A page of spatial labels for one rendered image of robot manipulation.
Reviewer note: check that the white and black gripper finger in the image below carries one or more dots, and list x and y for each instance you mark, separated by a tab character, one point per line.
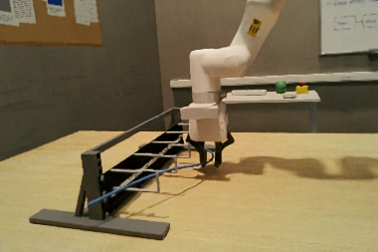
199	145
220	146

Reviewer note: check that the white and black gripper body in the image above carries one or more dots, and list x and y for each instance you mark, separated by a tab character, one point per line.
210	129

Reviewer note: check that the grey free-standing rack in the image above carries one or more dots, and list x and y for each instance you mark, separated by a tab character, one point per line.
151	157

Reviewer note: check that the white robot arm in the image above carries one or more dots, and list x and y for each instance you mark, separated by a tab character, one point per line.
208	65

